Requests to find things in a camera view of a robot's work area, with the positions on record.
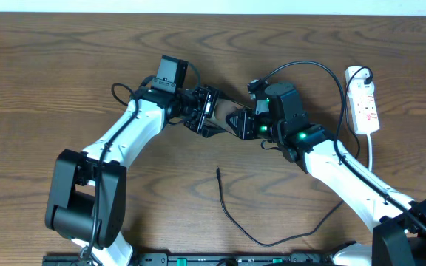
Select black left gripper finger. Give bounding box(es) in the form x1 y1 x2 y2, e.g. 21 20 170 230
201 125 225 138
218 94 249 110

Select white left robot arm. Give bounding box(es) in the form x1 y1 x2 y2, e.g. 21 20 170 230
45 85 241 265

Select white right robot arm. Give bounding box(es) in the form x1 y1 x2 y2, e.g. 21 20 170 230
226 83 426 265

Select white USB charger adapter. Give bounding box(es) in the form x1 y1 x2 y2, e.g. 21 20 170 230
345 66 373 89

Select white power strip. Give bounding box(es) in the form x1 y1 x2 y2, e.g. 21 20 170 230
347 81 380 135

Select white power strip cord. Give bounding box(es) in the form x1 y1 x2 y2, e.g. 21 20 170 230
366 133 373 173

